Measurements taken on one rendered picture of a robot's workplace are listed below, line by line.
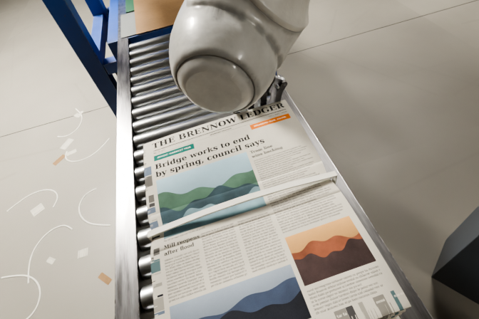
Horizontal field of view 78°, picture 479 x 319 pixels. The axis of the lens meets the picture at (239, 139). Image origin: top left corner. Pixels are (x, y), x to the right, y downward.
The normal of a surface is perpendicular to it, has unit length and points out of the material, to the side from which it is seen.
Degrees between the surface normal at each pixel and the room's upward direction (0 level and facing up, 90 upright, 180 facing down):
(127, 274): 0
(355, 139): 0
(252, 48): 59
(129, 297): 0
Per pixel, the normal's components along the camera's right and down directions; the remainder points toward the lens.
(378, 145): -0.14, -0.66
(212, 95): -0.18, 0.82
